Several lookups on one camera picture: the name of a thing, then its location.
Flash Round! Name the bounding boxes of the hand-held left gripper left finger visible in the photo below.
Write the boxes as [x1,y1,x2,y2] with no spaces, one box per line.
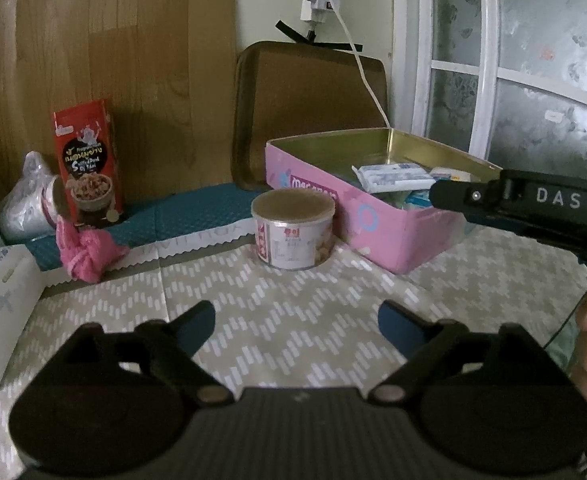
[66,300,235,406]

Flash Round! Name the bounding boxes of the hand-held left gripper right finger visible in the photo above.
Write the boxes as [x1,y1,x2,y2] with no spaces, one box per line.
[368,300,541,403]

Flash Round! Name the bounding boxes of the pink knitted cloth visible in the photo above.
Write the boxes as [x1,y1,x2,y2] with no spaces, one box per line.
[56,220,130,282]

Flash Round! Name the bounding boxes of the beige patterned tablecloth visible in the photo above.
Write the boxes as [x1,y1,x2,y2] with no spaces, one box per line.
[0,230,587,411]

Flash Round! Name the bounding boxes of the white red labelled can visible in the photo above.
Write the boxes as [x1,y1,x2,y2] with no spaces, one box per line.
[250,187,335,270]

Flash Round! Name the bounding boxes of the white power cable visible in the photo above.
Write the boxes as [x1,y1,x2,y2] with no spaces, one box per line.
[321,0,391,128]

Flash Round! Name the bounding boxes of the wooden board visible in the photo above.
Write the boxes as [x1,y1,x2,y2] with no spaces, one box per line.
[0,0,239,211]

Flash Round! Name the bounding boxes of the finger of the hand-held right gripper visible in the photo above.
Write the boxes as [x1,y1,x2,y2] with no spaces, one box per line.
[428,178,504,213]

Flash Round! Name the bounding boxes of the small white packet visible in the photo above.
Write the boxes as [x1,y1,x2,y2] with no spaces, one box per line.
[431,166,474,183]

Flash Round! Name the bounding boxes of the black tape strips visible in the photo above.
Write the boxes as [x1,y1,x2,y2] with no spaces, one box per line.
[18,0,364,53]

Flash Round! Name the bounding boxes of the red snack box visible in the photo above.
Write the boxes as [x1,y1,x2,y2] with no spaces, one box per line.
[50,99,126,228]

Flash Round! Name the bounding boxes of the white framed frosted window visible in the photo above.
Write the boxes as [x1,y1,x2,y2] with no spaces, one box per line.
[393,0,587,181]

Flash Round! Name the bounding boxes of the brown tray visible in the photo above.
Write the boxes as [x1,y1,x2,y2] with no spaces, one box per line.
[230,41,390,192]

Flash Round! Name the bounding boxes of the clear plastic bag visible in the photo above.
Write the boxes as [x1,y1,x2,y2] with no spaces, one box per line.
[0,151,69,243]

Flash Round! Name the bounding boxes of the pink tin box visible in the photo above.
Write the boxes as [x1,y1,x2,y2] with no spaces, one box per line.
[266,127,504,275]

